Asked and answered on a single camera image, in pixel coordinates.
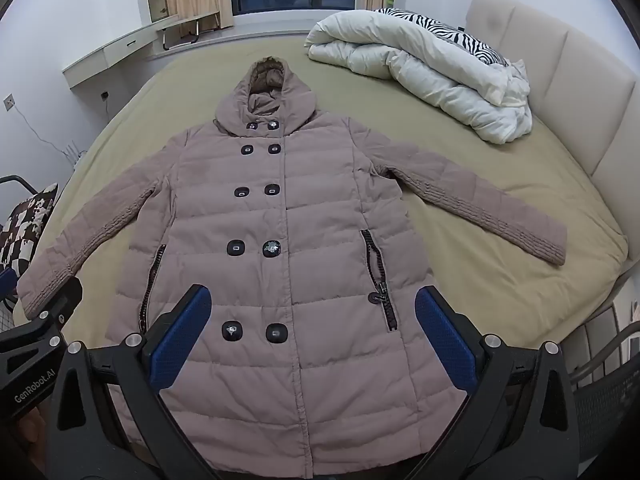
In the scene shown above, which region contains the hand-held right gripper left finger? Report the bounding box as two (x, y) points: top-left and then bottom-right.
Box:
(37, 284), (222, 480)

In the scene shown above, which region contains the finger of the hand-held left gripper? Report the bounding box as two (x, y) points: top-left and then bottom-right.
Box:
(0, 275), (84, 361)

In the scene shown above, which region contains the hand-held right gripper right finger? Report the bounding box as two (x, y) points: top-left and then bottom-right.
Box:
(400, 285), (596, 480)

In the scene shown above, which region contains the mauve hooded puffer coat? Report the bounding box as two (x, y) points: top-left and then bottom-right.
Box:
(16, 57), (568, 478)

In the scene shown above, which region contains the brown white patterned cushion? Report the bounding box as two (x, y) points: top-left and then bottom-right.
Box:
(0, 183), (60, 281)

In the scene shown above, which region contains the grey mesh chair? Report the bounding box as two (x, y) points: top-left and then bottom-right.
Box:
(570, 305), (640, 461)

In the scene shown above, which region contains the bed with olive sheet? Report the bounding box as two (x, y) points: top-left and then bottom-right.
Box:
(10, 32), (640, 361)

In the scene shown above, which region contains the white duvet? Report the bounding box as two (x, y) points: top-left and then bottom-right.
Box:
(305, 10), (533, 145)

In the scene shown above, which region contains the beige padded headboard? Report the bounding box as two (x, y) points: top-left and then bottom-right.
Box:
(465, 0), (640, 261)

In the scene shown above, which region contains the zebra striped pillow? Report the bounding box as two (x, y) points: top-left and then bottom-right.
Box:
(372, 7), (511, 67)

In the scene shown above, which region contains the black armchair frame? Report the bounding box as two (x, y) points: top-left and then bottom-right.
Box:
(0, 175), (42, 197)

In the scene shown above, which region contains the thin wall cable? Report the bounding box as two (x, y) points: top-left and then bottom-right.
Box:
(10, 105), (76, 161)

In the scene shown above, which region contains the white wall desk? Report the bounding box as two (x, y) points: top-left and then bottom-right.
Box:
(62, 22), (166, 88)

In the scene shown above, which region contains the black frame chair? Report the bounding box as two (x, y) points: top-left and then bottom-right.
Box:
(157, 14), (221, 51)

